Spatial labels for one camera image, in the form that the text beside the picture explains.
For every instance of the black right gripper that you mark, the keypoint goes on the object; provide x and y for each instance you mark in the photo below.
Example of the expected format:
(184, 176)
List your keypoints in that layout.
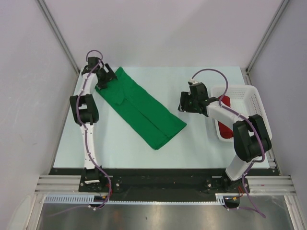
(184, 97)

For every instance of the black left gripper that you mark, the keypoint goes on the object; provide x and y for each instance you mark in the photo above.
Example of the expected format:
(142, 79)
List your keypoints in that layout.
(109, 76)

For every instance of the green t shirt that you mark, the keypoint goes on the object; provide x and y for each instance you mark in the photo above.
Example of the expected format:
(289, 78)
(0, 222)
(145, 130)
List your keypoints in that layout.
(154, 123)

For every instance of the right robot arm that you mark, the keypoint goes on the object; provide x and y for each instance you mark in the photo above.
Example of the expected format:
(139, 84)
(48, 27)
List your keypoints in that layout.
(251, 134)

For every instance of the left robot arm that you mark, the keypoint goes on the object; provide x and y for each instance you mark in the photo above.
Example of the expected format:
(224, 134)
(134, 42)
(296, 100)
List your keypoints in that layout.
(85, 113)

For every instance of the rolled red t shirt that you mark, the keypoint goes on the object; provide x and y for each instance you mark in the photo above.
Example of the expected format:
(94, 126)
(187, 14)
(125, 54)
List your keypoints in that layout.
(224, 131)

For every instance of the white perforated plastic basket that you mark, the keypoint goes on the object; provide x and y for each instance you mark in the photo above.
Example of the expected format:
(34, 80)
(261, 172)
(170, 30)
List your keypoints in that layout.
(244, 99)

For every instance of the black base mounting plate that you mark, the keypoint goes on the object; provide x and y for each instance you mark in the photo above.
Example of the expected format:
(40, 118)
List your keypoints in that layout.
(168, 184)

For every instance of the left aluminium corner post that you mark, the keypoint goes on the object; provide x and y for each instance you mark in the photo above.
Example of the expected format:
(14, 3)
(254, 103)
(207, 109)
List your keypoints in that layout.
(57, 33)

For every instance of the aluminium corner post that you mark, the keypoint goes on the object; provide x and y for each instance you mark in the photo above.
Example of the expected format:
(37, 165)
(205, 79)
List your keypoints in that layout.
(277, 16)
(57, 33)

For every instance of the aluminium rail frame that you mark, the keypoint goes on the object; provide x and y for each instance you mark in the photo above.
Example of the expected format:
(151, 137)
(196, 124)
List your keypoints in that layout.
(259, 186)

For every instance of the white slotted cable duct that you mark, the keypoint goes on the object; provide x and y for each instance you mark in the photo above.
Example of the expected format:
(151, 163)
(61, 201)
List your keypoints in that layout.
(97, 200)

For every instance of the right aluminium corner post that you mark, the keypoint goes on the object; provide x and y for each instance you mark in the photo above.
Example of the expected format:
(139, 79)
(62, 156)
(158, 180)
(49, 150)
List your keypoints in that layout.
(277, 16)

